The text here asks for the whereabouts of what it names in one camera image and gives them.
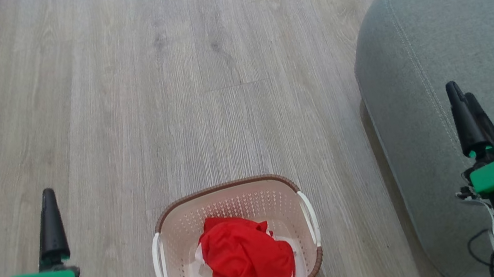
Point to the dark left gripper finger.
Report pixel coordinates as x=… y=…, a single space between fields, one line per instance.
x=50 y=229

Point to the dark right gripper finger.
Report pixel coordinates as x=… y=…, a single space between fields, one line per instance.
x=467 y=125
x=490 y=131

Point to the red cloth garment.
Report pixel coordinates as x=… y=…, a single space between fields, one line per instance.
x=243 y=261

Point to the grey fabric sofa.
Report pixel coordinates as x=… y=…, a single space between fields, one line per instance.
x=461 y=29

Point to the white plastic laundry basket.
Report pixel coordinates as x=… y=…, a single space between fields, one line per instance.
x=177 y=232

